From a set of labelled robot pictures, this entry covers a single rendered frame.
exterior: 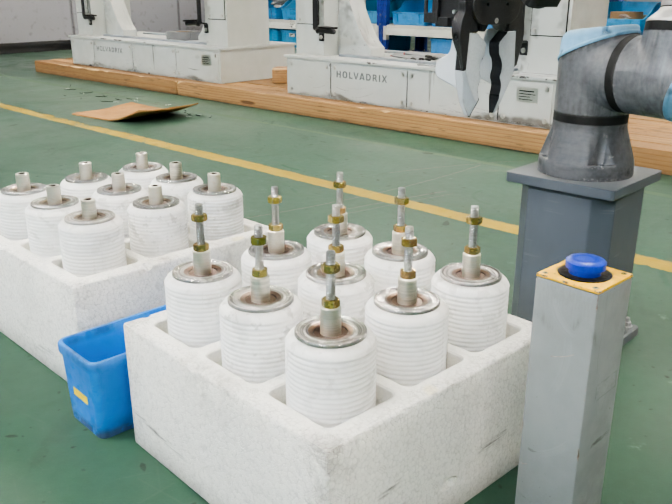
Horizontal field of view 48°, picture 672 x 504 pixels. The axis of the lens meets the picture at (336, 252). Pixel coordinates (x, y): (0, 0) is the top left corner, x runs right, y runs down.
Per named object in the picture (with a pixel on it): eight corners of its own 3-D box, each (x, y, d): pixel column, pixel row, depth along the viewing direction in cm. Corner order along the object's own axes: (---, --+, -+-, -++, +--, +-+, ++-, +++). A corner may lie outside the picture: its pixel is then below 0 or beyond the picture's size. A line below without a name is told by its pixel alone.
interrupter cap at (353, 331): (365, 319, 82) (365, 313, 82) (369, 351, 75) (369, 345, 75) (295, 319, 82) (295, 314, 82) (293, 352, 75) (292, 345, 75)
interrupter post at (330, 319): (342, 329, 80) (342, 301, 78) (342, 340, 77) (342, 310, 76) (319, 330, 79) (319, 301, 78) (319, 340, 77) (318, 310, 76)
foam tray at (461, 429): (341, 352, 128) (341, 253, 122) (540, 450, 102) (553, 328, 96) (134, 442, 103) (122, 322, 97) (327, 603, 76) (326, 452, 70)
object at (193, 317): (174, 422, 95) (163, 289, 89) (173, 385, 104) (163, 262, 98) (250, 414, 97) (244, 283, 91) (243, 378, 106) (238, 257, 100)
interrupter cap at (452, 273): (427, 276, 94) (427, 271, 94) (466, 262, 99) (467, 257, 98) (474, 294, 89) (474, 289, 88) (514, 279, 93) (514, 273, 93)
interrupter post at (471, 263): (456, 277, 94) (458, 252, 93) (469, 272, 95) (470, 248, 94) (471, 282, 92) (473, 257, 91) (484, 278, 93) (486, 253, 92)
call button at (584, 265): (576, 267, 80) (578, 249, 79) (612, 277, 77) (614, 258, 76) (556, 277, 77) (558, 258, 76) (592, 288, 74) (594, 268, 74)
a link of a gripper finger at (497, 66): (480, 102, 93) (477, 24, 89) (517, 108, 88) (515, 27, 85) (462, 107, 91) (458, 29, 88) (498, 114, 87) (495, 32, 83)
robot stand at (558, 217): (544, 305, 147) (560, 153, 137) (638, 334, 135) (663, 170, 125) (492, 335, 134) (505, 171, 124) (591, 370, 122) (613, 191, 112)
